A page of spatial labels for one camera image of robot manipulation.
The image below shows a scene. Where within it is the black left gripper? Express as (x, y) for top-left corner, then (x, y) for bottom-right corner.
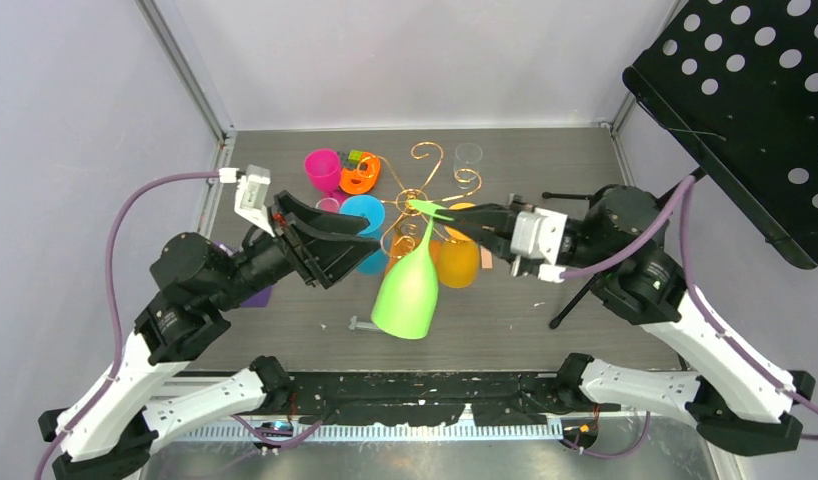
(214, 190), (385, 309)

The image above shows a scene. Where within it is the blue plastic wine glass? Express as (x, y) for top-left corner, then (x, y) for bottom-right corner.
(339, 195), (389, 275)

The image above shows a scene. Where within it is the orange plastic wine glass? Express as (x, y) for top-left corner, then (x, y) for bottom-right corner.
(436, 226), (480, 289)

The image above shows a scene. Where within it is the gold wire wine glass rack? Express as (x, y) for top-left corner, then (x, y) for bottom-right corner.
(375, 141), (483, 269)

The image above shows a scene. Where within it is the green plastic wine glass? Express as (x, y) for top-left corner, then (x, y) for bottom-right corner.
(370, 200), (448, 340)

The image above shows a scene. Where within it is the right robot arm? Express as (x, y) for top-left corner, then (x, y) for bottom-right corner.
(434, 181), (815, 457)

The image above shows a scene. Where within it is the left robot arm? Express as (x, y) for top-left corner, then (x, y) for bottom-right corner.
(39, 191), (379, 479)

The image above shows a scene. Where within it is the pink plastic wine glass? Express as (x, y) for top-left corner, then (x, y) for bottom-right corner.
(304, 149), (347, 213)

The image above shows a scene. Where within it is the clear wine glass back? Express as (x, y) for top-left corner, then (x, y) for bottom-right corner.
(453, 143), (483, 189)

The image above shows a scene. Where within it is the small wooden block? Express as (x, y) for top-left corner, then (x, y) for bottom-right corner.
(480, 247), (494, 270)

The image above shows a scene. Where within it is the orange plastic bowl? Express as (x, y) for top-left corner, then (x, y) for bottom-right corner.
(338, 152), (382, 195)

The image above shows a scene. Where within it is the green lego brick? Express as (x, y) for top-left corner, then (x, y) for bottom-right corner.
(344, 149), (374, 169)

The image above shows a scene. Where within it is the grey bolt tool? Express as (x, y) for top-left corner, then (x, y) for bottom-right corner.
(348, 316), (379, 332)

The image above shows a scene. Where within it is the purple box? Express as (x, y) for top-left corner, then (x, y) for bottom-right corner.
(216, 242), (274, 308)

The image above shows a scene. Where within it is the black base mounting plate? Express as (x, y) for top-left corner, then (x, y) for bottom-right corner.
(254, 371), (620, 427)

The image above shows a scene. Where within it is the black perforated music stand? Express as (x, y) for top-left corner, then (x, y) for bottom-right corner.
(541, 0), (818, 331)

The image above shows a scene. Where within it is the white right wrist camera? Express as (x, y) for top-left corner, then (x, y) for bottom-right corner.
(510, 261), (566, 283)

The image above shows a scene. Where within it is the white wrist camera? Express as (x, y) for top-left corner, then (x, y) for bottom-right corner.
(510, 261), (566, 283)
(218, 165), (274, 236)

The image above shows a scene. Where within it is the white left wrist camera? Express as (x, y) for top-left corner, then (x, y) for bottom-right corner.
(218, 165), (274, 236)

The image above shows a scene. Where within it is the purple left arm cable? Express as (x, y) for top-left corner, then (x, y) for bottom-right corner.
(32, 171), (225, 480)

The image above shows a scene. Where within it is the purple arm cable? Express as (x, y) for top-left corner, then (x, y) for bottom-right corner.
(557, 175), (818, 442)
(32, 171), (225, 480)

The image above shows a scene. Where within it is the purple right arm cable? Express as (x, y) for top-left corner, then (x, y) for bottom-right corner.
(557, 175), (818, 442)

